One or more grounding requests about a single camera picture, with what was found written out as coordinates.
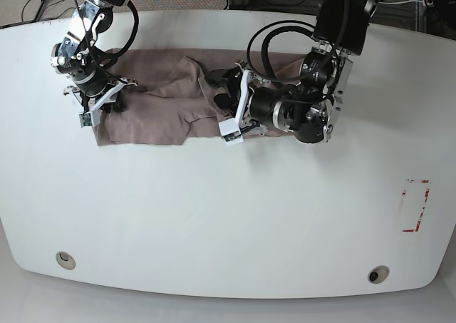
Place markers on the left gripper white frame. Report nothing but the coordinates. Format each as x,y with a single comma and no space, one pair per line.
248,82

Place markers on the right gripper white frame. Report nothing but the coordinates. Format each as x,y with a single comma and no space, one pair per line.
110,98

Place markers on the mauve t-shirt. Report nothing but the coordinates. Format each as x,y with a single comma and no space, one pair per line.
172,100

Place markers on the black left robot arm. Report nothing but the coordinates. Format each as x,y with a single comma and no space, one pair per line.
306,105

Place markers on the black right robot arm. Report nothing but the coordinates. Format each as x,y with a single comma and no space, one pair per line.
95,89

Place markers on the left table grommet hole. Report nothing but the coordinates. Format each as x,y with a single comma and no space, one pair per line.
65,260

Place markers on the table grommet hole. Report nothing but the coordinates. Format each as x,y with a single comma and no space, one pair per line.
65,260
378,275

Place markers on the red tape rectangle marking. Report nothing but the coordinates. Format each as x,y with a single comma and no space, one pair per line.
413,200

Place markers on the right table grommet hole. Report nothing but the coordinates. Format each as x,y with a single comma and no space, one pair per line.
378,275

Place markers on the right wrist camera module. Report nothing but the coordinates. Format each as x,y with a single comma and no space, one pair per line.
89,119

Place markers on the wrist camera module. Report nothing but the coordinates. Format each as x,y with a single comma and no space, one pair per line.
89,119
231,132

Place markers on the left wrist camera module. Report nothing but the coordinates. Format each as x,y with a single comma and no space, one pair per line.
231,132

